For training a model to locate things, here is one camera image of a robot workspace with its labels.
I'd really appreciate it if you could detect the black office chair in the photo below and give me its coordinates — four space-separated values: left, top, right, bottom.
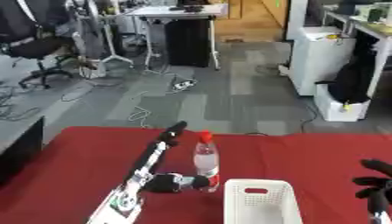
0 0 77 89

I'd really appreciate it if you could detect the black cabinet under desk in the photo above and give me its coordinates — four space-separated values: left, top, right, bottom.
164 18 214 68

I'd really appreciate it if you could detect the white plastic basket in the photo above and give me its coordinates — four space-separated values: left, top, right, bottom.
221 178 305 224

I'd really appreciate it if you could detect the white box on floor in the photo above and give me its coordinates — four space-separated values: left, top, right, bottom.
312 82 373 123

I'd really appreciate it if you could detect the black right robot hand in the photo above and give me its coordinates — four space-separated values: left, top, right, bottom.
350 158 392 216

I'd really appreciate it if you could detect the black bag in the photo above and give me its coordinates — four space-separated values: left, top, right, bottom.
325 55 379 105

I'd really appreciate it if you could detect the white cable on floor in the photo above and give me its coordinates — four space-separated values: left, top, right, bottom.
125 105 155 130

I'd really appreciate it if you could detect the white power strip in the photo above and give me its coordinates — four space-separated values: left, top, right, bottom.
171 80 200 91

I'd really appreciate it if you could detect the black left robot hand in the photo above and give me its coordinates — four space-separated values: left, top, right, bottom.
123 121 212 194

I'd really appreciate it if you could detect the white desk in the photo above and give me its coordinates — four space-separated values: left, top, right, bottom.
125 3 230 72

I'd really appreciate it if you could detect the clear bottle with red cap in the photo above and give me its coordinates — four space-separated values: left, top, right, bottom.
191 129 222 193

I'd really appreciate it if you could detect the dark cable bundle on floor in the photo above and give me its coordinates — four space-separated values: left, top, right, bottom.
0 82 43 123

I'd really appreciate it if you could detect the white stand with legs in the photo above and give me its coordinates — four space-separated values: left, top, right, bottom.
64 0 135 79

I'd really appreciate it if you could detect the black cable on floor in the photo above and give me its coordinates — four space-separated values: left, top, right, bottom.
298 104 319 135

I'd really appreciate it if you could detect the white cabinet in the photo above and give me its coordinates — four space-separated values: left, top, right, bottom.
286 25 359 97

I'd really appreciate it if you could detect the black panel beside table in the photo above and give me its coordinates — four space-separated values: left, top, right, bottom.
0 115 46 186

